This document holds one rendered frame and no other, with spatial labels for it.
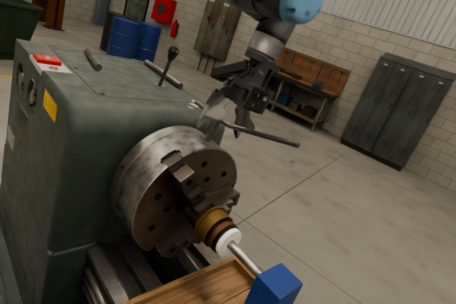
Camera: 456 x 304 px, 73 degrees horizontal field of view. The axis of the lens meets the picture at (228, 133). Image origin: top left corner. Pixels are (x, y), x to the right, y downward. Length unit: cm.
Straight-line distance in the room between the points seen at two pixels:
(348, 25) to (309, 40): 89
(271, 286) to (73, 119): 53
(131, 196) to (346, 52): 692
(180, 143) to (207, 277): 39
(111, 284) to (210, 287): 25
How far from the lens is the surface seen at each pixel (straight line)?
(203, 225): 72
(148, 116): 82
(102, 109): 77
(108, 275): 90
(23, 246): 118
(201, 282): 90
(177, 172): 69
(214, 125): 76
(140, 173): 72
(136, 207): 71
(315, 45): 762
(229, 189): 86
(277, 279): 66
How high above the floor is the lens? 152
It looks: 19 degrees down
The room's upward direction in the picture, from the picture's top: 20 degrees clockwise
